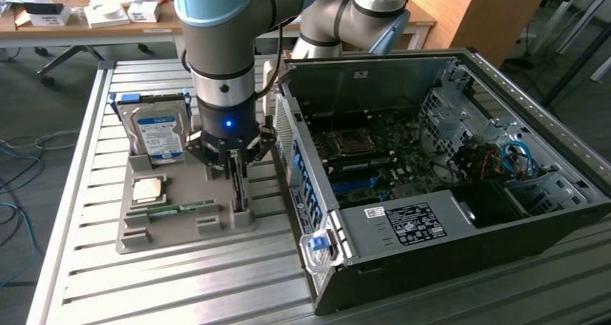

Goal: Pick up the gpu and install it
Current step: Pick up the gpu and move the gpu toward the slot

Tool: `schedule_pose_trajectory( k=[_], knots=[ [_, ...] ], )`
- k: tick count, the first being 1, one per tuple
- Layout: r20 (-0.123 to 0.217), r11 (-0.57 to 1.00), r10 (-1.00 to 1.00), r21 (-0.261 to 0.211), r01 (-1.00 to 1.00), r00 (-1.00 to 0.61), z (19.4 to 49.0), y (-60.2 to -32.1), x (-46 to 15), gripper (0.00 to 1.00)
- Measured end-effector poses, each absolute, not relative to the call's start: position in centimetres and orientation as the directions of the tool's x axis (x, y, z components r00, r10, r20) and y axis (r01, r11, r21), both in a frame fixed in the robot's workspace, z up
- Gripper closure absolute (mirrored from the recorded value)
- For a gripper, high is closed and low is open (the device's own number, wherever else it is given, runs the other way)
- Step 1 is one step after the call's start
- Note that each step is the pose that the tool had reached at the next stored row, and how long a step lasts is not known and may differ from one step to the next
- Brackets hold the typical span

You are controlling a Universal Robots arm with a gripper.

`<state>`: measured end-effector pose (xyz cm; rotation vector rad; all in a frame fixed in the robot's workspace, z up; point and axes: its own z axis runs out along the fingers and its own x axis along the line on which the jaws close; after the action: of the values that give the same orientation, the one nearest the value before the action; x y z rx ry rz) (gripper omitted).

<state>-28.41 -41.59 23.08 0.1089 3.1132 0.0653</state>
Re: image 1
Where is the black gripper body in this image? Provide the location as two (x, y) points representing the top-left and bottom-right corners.
(197, 99), (261, 144)

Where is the black graphics card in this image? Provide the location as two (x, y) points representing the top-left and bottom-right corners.
(227, 149), (252, 215)

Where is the hard disk in blue carrier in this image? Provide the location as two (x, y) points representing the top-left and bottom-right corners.
(108, 87), (193, 165)

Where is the grey parts rack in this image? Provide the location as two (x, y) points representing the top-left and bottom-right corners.
(116, 113), (261, 255)

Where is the CPU chip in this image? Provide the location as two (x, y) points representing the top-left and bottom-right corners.
(132, 177), (167, 203)

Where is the green RAM stick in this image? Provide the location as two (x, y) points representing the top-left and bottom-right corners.
(126, 199), (216, 220)

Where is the CPU socket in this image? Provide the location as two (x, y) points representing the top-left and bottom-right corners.
(328, 127), (377, 157)

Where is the black RAM slot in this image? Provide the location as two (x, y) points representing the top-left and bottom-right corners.
(327, 154), (395, 164)
(329, 162), (397, 173)

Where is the blue expansion slot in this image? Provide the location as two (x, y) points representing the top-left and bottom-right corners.
(332, 180), (381, 194)

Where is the blue case latch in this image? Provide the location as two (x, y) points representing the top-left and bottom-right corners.
(307, 234), (331, 251)

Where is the green motherboard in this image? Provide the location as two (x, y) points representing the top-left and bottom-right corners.
(308, 110), (460, 210)

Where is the white labelled box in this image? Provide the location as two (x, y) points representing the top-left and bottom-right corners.
(126, 1), (161, 24)

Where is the wooden desk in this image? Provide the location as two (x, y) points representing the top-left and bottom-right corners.
(0, 0), (437, 59)

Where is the flat white box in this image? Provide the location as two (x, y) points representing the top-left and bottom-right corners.
(84, 1), (130, 29)

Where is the grey power supply unit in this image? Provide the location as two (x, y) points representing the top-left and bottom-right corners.
(339, 190), (479, 260)

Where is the white tape roll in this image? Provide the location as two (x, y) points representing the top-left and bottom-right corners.
(89, 2), (124, 18)

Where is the white box with black lid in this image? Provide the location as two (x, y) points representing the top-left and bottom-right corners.
(22, 2), (72, 27)

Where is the black open PC case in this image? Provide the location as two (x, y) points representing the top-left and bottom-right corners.
(260, 47), (611, 317)

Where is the black plastic fan shroud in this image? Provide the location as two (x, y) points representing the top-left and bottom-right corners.
(451, 180), (531, 229)

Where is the wooden cabinet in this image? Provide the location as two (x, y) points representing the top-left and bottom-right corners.
(409, 0), (557, 68)

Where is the metal disk bay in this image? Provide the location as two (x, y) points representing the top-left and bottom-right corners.
(503, 173), (588, 217)

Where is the black camera cable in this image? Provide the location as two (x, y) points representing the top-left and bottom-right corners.
(255, 15), (304, 102)

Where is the grey floor cable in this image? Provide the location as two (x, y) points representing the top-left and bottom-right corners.
(0, 129), (81, 151)

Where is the blue floor cable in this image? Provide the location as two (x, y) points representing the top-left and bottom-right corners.
(0, 138), (46, 288)

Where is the coloured wire bundle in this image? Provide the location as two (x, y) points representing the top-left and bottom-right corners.
(452, 142), (507, 181)

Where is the blue wire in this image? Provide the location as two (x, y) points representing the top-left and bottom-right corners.
(503, 140), (539, 179)

